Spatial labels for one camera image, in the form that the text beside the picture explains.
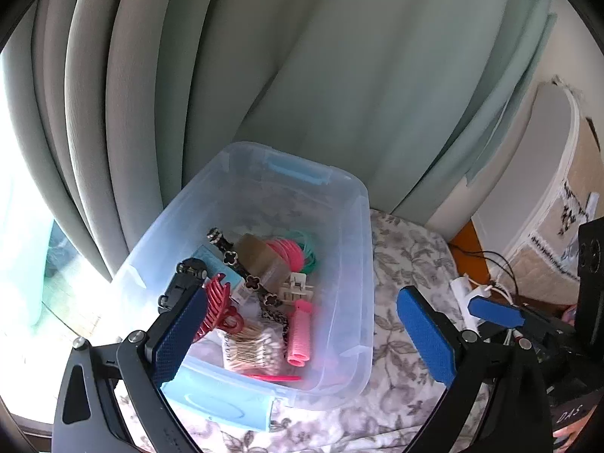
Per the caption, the green curtain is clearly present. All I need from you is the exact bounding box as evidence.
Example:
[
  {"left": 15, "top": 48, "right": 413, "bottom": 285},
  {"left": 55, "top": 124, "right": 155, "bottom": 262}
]
[{"left": 1, "top": 0, "right": 554, "bottom": 277}]

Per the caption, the brown packing tape roll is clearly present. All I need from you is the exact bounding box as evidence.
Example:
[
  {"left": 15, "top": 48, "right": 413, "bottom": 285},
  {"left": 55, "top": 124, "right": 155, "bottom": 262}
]
[{"left": 234, "top": 233, "right": 291, "bottom": 293}]

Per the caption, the cotton swabs bag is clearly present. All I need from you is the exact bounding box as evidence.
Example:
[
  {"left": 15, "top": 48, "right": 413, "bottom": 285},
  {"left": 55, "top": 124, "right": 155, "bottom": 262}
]
[{"left": 220, "top": 322, "right": 286, "bottom": 375}]

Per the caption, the pink hair roller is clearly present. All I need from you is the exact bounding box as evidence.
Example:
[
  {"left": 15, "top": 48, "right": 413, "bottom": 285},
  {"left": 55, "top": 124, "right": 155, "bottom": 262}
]
[{"left": 287, "top": 300, "right": 313, "bottom": 367}]

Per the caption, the white power strip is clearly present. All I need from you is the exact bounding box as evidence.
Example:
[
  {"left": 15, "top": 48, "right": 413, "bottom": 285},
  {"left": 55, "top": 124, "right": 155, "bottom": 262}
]
[{"left": 450, "top": 276, "right": 487, "bottom": 333}]

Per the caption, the beige hair claw clip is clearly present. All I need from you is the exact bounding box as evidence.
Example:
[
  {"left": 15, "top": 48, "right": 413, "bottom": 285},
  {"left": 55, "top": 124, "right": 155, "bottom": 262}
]
[{"left": 277, "top": 272, "right": 313, "bottom": 305}]

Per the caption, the clear plastic storage bin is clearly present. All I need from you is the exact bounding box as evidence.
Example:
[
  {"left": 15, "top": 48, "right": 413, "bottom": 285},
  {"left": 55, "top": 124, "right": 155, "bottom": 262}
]
[{"left": 112, "top": 142, "right": 374, "bottom": 430}]

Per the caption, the pink round hand mirror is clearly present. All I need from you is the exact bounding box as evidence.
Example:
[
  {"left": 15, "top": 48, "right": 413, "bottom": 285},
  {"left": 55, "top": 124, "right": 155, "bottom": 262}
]
[{"left": 243, "top": 373, "right": 302, "bottom": 384}]

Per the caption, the teal thin bangles bundle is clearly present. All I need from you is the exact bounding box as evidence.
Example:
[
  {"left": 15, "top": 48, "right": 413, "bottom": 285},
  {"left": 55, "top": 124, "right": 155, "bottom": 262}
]
[{"left": 287, "top": 230, "right": 317, "bottom": 275}]

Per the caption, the black toy car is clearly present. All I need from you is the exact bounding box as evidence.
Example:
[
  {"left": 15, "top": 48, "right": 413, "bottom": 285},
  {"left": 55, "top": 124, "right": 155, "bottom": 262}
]
[{"left": 158, "top": 258, "right": 208, "bottom": 314}]

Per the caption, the red hair claw clip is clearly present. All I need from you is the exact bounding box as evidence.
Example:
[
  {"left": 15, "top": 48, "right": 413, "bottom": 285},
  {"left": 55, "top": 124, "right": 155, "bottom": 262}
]
[{"left": 193, "top": 273, "right": 245, "bottom": 342}]

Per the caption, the cardboard box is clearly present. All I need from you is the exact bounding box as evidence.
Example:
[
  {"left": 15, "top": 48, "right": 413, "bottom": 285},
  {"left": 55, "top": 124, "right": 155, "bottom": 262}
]
[{"left": 499, "top": 116, "right": 604, "bottom": 308}]

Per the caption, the black clover headband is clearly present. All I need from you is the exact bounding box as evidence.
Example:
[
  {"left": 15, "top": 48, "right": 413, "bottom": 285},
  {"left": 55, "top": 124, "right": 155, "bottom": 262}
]
[{"left": 207, "top": 228, "right": 289, "bottom": 375}]

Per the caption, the floral white blanket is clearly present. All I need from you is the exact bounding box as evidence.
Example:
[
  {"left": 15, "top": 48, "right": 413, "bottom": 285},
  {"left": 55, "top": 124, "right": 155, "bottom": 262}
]
[{"left": 176, "top": 211, "right": 463, "bottom": 452}]

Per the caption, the pink bangles stack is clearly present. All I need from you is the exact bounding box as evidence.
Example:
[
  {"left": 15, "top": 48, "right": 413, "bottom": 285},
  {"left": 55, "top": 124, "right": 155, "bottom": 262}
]
[{"left": 265, "top": 238, "right": 305, "bottom": 272}]

